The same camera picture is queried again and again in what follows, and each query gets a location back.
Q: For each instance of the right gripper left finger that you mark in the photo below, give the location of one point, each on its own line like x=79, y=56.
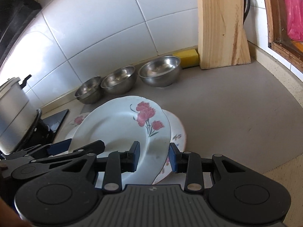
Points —
x=119, y=163

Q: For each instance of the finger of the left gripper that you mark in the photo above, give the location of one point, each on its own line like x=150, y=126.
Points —
x=59, y=147

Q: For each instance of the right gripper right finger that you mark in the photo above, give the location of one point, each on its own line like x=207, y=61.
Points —
x=188, y=163

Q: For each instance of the large white floral plate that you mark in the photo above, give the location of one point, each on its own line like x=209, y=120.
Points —
x=122, y=121

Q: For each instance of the small steel bowl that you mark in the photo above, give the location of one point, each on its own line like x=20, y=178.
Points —
x=90, y=92

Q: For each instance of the medium steel bowl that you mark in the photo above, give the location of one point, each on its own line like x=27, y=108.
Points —
x=120, y=81

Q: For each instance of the large steel bowl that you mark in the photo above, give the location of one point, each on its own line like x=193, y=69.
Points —
x=161, y=72

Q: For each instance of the black gas stove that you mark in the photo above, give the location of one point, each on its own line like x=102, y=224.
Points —
x=42, y=131

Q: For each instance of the small white floral plate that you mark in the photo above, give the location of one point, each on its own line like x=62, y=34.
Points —
x=70, y=128

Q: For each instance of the white floral plate red rim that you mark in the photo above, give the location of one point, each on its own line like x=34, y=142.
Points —
x=178, y=137

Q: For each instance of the steel pressure cooker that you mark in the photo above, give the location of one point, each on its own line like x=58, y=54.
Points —
x=17, y=114

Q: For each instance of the yellow sponge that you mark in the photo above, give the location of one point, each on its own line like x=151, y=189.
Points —
x=188, y=58

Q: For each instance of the wooden knife block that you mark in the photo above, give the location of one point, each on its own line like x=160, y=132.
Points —
x=222, y=40

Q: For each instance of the black range hood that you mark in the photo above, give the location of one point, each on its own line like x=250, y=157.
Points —
x=16, y=15

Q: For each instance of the black scissors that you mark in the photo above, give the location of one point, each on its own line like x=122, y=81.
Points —
x=247, y=5

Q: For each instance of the pink plastic bag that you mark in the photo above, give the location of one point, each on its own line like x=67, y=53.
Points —
x=294, y=19

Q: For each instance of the wooden window frame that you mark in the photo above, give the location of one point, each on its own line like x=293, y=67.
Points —
x=278, y=39

